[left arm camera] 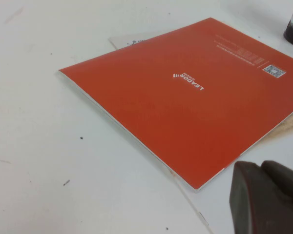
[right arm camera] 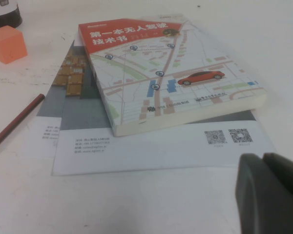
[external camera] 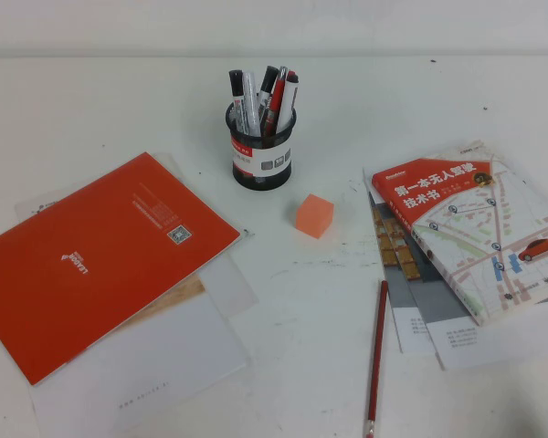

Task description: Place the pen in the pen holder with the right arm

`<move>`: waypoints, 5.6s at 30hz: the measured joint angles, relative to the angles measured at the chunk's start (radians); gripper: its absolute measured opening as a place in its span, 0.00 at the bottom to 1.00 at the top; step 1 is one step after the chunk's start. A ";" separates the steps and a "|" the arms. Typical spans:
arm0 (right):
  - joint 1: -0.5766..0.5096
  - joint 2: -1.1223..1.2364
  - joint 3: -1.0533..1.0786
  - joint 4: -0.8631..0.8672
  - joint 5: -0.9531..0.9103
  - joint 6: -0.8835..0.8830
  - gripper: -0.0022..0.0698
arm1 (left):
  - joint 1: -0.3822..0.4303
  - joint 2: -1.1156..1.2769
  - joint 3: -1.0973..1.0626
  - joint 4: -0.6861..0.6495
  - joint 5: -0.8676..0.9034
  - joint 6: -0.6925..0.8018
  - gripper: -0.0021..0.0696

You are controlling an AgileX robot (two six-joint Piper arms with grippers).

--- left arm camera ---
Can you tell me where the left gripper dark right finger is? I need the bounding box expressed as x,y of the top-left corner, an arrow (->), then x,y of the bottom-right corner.
260,159 -> 293,207

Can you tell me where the orange Leador booklet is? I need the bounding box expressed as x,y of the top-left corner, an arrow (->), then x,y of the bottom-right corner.
58,17 -> 293,194

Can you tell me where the white paper with logo print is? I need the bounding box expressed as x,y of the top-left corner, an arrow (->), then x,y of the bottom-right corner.
108,34 -> 152,51

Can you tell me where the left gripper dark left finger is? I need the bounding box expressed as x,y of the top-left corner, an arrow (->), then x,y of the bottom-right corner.
229,160 -> 293,234

